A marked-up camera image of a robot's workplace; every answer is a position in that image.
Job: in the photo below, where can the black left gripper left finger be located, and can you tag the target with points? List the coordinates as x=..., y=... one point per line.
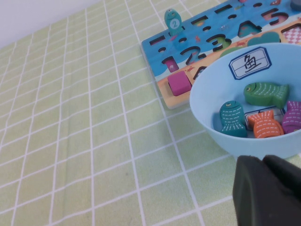
x=258, y=200

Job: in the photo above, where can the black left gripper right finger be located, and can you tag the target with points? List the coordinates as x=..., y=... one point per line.
x=287, y=174

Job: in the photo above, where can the orange fish piece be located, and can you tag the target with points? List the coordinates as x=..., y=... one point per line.
x=265, y=126

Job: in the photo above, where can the magenta striped fish piece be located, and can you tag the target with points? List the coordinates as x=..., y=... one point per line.
x=292, y=117

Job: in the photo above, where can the teal striped fish piece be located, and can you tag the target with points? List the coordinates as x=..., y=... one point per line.
x=232, y=120

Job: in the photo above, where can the green striped fish piece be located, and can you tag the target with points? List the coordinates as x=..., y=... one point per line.
x=265, y=94

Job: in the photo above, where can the light blue bowl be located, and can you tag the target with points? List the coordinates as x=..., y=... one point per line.
x=211, y=94

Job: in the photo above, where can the green circle piece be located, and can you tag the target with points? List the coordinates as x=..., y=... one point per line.
x=231, y=52

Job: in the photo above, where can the teal heart piece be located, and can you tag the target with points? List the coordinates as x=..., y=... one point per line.
x=263, y=38

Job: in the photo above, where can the magenta rectangle piece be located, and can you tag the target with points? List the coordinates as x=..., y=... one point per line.
x=179, y=82

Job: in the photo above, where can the blue number puzzle board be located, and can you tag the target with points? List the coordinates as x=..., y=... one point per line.
x=235, y=18

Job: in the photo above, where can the teal fish piece number two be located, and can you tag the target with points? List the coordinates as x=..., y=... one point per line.
x=173, y=23

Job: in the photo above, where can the green checked tablecloth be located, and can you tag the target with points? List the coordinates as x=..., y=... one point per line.
x=70, y=117

